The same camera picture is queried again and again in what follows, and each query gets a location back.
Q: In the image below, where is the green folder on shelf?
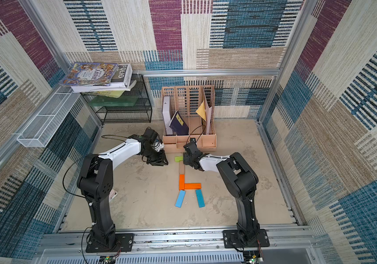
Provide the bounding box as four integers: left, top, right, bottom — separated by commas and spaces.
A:
88, 96, 139, 107

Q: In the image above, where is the peach desk file organizer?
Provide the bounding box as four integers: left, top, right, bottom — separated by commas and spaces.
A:
162, 85, 217, 153

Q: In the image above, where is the white binder in organizer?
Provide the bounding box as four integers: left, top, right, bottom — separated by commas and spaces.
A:
162, 96, 173, 135

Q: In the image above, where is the dark navy notebook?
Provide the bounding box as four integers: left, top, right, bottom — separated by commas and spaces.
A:
169, 111, 189, 135

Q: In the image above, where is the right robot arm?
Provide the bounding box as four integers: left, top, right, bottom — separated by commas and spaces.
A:
183, 142, 260, 247

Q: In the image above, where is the black and white Folio book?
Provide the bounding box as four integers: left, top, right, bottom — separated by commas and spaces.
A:
70, 64, 133, 92

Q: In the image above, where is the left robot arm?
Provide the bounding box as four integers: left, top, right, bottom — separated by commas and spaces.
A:
77, 127, 168, 254

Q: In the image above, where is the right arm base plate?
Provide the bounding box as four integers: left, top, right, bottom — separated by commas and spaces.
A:
222, 229, 270, 249

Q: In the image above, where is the pink folder in organizer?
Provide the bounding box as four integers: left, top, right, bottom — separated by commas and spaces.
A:
203, 85, 214, 135

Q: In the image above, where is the orange block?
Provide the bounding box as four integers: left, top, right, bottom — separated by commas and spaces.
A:
184, 183, 202, 190
179, 174, 185, 190

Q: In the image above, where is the natural wood building block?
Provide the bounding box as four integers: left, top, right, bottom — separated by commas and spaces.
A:
179, 161, 185, 175

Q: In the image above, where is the teal building block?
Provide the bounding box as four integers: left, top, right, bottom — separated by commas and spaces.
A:
195, 189, 205, 208

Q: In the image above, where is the light blue building block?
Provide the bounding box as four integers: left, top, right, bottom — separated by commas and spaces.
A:
175, 190, 186, 208

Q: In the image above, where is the white wire mesh basket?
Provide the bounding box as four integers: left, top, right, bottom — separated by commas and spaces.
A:
17, 86, 79, 148

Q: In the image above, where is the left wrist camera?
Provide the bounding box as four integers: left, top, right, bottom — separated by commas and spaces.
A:
151, 139, 164, 152

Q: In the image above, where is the colourful illustrated book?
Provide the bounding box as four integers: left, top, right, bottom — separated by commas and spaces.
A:
59, 62, 119, 86

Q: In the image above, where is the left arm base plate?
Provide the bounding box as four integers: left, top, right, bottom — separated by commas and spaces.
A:
85, 232, 134, 253

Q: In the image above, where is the yellow paper envelope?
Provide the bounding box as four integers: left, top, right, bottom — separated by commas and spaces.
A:
196, 101, 207, 121

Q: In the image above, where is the black wire shelf rack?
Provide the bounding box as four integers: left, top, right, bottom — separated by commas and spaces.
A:
83, 74, 153, 124

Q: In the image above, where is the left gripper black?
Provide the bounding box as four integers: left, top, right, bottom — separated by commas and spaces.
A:
142, 147, 170, 166

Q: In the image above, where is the pink eraser box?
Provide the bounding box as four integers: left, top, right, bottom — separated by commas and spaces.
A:
109, 189, 118, 202

